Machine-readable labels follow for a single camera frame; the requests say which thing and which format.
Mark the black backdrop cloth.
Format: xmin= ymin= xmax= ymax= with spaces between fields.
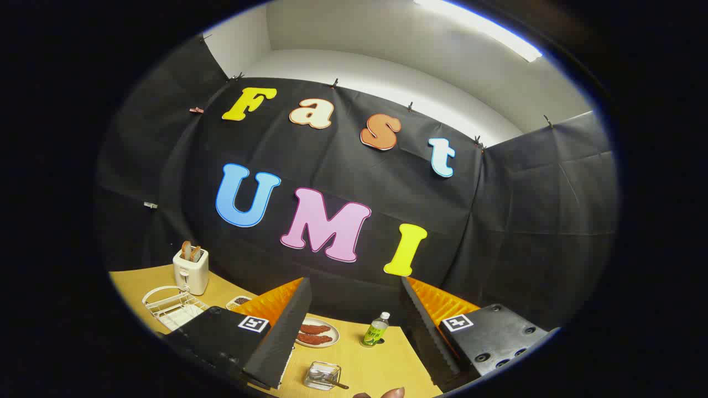
xmin=94 ymin=33 xmax=619 ymax=332

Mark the green label drink bottle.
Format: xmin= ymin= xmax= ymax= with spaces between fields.
xmin=362 ymin=312 xmax=391 ymax=348

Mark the silver wire basket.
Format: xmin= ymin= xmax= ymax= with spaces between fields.
xmin=303 ymin=361 xmax=341 ymax=392

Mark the white oval plate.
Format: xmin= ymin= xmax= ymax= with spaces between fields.
xmin=295 ymin=317 xmax=340 ymax=349

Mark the white toaster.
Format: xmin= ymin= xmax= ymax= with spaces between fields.
xmin=173 ymin=247 xmax=210 ymax=296

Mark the white wire dish rack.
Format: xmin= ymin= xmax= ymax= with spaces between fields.
xmin=142 ymin=285 xmax=211 ymax=332

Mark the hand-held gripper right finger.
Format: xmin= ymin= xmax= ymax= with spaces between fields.
xmin=400 ymin=276 xmax=560 ymax=394

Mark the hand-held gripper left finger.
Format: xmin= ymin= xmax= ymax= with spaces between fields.
xmin=164 ymin=277 xmax=313 ymax=391

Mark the wooden handle metal spoon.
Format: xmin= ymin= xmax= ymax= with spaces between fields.
xmin=309 ymin=368 xmax=350 ymax=390

